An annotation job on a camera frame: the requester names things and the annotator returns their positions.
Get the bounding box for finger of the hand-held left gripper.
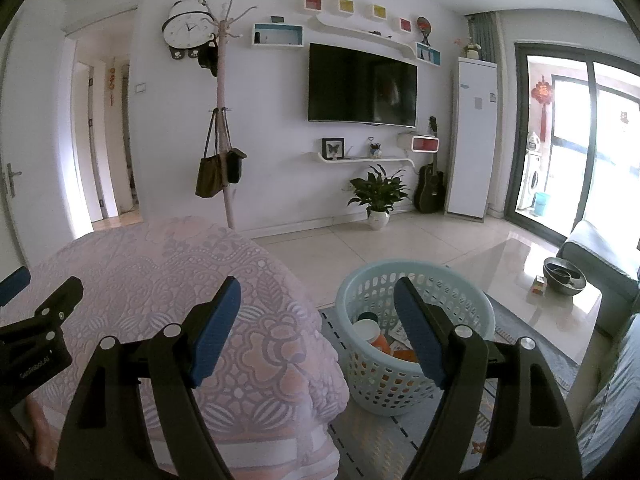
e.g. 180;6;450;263
0;276;84;347
0;266;32;307

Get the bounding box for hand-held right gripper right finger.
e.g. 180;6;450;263
392;276;583;480

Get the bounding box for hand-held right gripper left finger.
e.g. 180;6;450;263
54;275;243;480

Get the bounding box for orange paper cup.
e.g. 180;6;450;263
352;319;420;365

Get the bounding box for light teal plastic basket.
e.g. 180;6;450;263
335;259;496;417

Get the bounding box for glass coffee table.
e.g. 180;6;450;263
445;235;606;361

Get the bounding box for grey patterned rug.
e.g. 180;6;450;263
320;295;581;480

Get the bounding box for black guitar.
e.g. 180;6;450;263
414;116;447;213

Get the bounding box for potted green plant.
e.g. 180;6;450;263
348;164;407;231

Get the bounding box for white door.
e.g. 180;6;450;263
0;30;71;273

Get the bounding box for brown tote bag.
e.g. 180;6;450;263
195;107;224;198

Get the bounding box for dark round bowl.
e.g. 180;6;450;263
542;257;587;296

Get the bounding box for small black bag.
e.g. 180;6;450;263
226;147;247;186

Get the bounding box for white washing machine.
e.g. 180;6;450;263
517;152;543;211

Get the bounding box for dark framed balcony door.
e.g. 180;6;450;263
504;42;640;251

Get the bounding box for grey sofa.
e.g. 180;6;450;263
557;220;640;480

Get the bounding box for white standing air conditioner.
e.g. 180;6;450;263
445;56;500;221

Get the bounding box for wooden coat rack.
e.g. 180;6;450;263
205;0;258;231

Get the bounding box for red knot decoration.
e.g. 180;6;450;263
531;75;552;141

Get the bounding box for black hat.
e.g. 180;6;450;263
197;40;219;78

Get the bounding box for grey curtain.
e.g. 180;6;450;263
467;12;501;63

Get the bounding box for long white wavy shelf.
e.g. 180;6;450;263
307;14;418;61

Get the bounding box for silver door handle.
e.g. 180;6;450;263
2;162;23;201

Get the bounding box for white curved wall shelf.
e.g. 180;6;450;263
317;152;417;168

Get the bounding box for black wall television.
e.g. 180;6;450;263
307;42;418;128

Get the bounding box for teal square wall shelf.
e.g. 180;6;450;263
416;42;442;67

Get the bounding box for teal rectangular wall shelf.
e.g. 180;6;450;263
251;22;304;50

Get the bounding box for round wall clock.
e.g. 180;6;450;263
162;0;217;61

